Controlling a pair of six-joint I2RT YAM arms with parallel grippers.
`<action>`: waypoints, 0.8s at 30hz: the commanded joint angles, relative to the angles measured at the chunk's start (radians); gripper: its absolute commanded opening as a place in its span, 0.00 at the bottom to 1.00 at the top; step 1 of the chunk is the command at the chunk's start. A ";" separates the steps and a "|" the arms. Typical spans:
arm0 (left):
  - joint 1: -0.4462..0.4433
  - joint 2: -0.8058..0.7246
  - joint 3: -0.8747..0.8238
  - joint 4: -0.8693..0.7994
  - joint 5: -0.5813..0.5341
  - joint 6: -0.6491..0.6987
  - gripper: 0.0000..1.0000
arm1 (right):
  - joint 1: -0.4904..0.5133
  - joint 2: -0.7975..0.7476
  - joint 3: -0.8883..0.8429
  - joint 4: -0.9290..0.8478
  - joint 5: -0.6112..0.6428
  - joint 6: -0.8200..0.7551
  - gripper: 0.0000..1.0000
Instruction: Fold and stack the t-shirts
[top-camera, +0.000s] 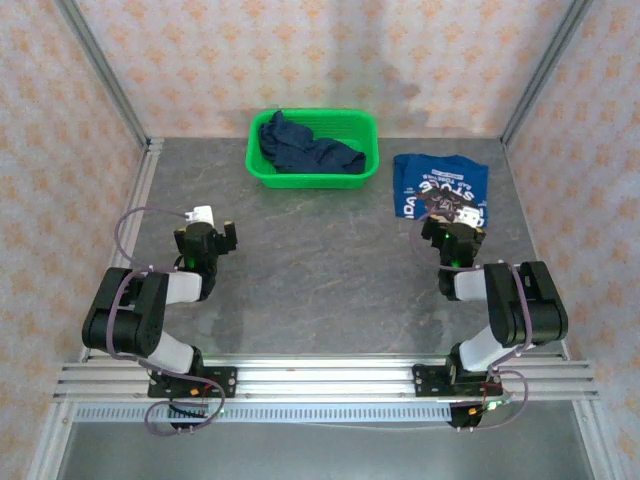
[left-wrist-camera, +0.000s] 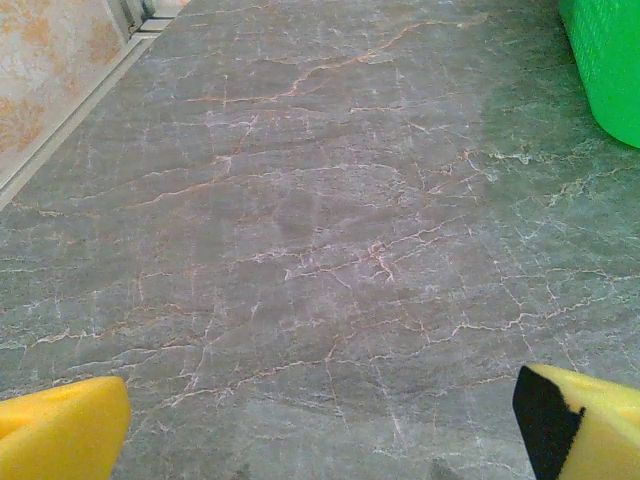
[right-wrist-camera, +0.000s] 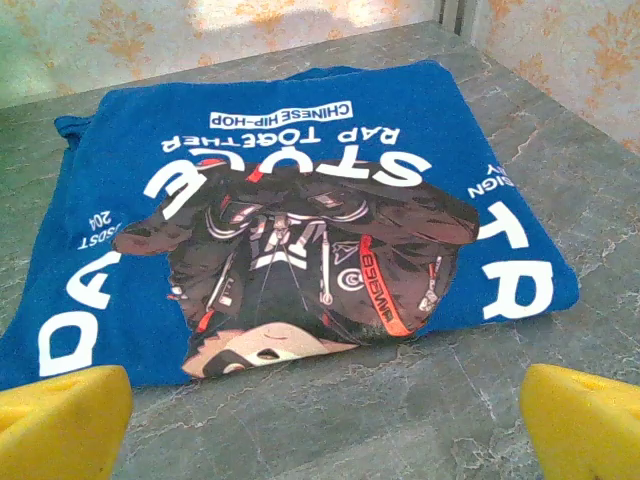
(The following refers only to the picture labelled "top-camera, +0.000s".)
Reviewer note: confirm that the green plastic basket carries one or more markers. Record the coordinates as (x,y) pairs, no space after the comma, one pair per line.
(320,181)

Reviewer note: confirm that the navy t-shirt with cartoon print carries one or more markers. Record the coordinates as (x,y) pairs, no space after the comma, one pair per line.
(300,150)

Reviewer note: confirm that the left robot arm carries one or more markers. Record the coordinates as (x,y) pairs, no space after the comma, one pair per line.
(125,325)

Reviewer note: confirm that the blue t-shirt with white lettering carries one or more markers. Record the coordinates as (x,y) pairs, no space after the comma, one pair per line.
(415,180)

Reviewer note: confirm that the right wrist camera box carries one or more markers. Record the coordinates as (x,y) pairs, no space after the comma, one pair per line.
(469,216)

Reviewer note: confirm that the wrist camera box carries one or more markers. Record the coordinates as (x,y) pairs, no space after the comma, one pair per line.
(202,215)
(469,216)

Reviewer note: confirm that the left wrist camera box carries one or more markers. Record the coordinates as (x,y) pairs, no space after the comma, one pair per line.
(202,215)

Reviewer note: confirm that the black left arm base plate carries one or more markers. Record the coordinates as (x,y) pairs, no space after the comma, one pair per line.
(225,382)

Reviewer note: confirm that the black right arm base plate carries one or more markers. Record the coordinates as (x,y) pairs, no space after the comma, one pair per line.
(427,382)

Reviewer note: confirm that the black electronics mount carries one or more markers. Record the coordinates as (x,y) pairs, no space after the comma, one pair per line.
(465,417)

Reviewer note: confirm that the aluminium frame post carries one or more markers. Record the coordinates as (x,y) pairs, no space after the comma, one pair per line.
(542,75)
(104,75)

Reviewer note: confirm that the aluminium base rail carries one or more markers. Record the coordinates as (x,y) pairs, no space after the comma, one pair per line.
(325,382)

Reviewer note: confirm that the aluminium frame leg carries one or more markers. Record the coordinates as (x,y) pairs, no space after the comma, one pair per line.
(50,440)
(596,440)

